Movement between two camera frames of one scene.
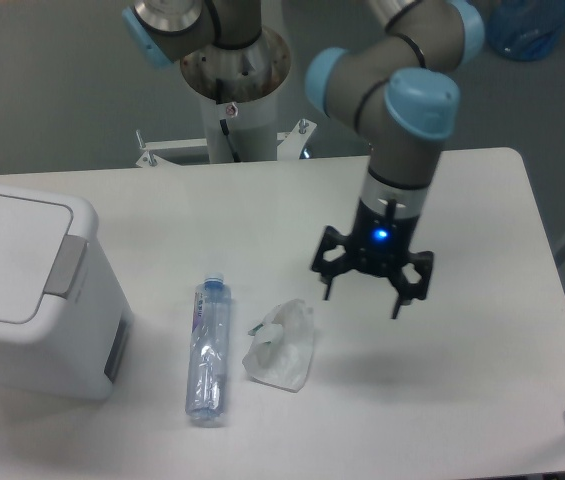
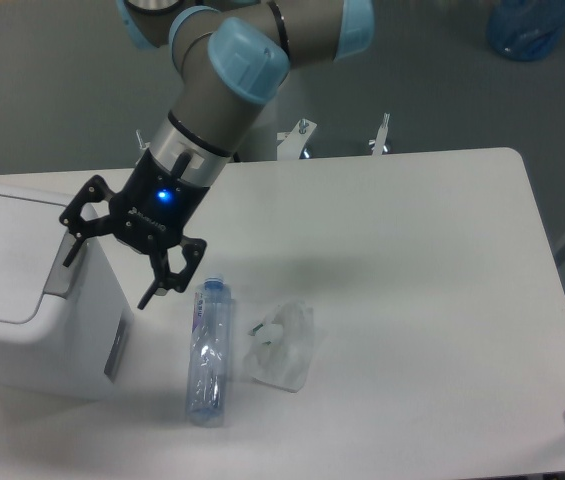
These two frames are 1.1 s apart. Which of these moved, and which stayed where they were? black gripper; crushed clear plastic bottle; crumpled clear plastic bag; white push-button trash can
Moved: black gripper
Stayed: crumpled clear plastic bag; crushed clear plastic bottle; white push-button trash can
